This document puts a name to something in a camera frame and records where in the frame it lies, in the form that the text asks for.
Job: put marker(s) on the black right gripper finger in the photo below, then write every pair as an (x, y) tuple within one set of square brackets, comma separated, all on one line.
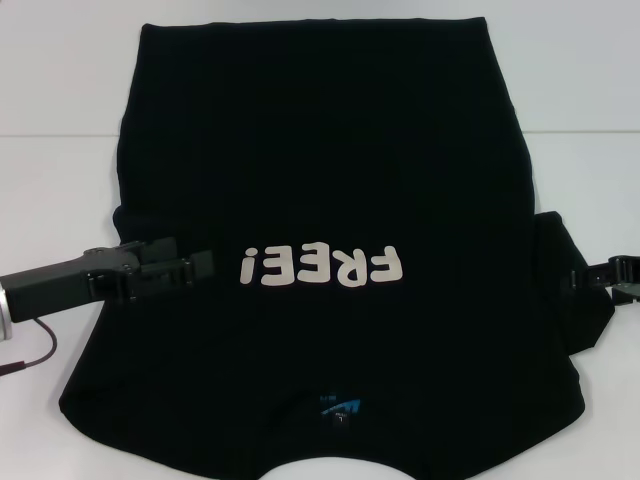
[(607, 275), (627, 295)]

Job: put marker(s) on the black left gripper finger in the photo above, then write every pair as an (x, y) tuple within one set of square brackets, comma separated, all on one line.
[(157, 251), (200, 265)]

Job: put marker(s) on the black shirt with FREE print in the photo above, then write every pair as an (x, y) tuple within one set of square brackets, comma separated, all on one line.
[(320, 150)]

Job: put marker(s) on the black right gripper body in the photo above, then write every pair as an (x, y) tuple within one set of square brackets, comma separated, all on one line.
[(636, 270)]

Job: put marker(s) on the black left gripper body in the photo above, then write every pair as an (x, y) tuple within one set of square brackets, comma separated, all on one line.
[(50, 285)]

